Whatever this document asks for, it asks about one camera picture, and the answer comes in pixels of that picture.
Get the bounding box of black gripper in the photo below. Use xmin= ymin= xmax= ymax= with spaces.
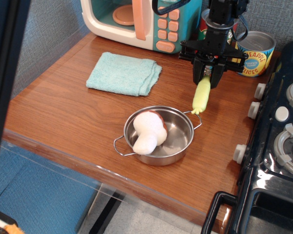
xmin=179 ymin=23 xmax=248 ymax=89

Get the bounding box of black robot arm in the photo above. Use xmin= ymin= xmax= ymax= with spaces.
xmin=179 ymin=0 xmax=249 ymax=89

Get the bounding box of small metal pot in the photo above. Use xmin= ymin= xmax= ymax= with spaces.
xmin=113 ymin=106 xmax=203 ymax=166

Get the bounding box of tomato sauce can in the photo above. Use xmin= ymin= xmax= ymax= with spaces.
xmin=198 ymin=9 xmax=239 ymax=45

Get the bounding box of pineapple slices can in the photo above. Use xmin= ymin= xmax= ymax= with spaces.
xmin=234 ymin=31 xmax=276 ymax=77

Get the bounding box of white plush mushroom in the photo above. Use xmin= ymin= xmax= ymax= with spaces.
xmin=133 ymin=111 xmax=167 ymax=155

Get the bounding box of light blue folded cloth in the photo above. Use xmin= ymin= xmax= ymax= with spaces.
xmin=86 ymin=52 xmax=162 ymax=97

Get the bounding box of teal toy microwave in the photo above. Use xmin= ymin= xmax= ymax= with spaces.
xmin=81 ymin=0 xmax=202 ymax=54

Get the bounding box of black toy stove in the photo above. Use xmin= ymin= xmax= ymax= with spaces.
xmin=202 ymin=41 xmax=293 ymax=234

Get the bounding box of orange plush toy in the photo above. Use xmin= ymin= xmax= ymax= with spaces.
xmin=3 ymin=224 xmax=25 ymax=234

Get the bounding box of black cable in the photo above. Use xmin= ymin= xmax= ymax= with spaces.
xmin=151 ymin=0 xmax=191 ymax=17

